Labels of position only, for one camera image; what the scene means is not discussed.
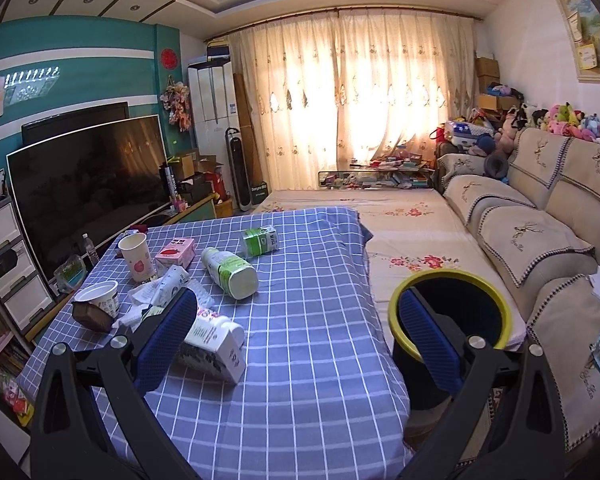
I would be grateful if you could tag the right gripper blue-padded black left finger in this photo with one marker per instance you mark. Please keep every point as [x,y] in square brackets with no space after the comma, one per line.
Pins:
[69,440]

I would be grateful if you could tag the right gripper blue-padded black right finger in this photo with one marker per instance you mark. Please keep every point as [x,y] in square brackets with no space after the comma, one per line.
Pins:
[504,420]

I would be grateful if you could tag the white yogurt cup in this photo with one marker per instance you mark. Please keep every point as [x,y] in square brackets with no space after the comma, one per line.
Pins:
[103,295]

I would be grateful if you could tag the white milk carton box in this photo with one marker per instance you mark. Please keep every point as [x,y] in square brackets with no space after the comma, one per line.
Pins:
[225,362]

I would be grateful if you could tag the white wrapper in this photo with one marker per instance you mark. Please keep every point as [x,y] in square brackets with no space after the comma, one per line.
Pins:
[151,298]

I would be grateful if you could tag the white paper cup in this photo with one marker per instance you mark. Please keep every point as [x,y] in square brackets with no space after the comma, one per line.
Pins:
[136,254]

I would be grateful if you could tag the pink strawberry milk carton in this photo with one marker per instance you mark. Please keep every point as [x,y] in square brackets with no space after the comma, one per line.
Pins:
[179,252]

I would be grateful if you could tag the green white plastic bottle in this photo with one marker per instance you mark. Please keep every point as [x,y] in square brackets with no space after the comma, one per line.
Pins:
[233,274]

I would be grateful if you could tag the white red-label bottle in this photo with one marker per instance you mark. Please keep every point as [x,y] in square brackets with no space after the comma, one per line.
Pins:
[210,329]

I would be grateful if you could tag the yellow-rimmed black trash bin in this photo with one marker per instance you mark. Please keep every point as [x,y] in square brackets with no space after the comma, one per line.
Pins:
[474,305]

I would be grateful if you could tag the brown chocolate box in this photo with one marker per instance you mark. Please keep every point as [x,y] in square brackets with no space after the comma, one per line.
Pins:
[92,317]

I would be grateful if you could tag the clear water bottle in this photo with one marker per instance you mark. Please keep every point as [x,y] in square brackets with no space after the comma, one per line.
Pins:
[90,249]

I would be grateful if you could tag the blue checkered tablecloth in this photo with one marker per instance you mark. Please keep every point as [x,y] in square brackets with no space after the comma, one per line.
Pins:
[320,397]

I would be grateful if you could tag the floral white mattress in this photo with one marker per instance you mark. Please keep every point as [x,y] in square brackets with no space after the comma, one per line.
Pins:
[413,231]

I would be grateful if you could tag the beige fabric sofa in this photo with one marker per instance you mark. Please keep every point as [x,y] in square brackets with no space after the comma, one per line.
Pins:
[541,230]

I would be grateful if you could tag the large black television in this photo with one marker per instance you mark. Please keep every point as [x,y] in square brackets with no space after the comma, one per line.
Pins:
[95,181]

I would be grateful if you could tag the red fire extinguisher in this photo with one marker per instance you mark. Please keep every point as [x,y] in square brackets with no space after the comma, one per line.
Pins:
[217,183]

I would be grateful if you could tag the cluttered glass low table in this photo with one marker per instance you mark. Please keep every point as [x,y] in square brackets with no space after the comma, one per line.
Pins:
[398,173]

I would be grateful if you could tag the pile of plush toys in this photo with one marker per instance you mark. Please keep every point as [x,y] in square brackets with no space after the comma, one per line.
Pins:
[560,120]

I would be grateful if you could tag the black tower fan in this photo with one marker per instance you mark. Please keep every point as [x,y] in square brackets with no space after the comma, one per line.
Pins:
[238,168]

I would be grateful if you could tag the artificial flower bouquet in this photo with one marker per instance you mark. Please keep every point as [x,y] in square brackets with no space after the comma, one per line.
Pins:
[175,101]

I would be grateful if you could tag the stacked cardboard boxes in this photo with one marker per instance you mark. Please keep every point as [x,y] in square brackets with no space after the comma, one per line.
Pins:
[492,94]

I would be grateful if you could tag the cream floral curtains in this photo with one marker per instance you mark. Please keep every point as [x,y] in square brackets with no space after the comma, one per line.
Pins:
[330,89]

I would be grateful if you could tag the framed floral painting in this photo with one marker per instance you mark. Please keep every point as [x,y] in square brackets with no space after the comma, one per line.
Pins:
[582,20]

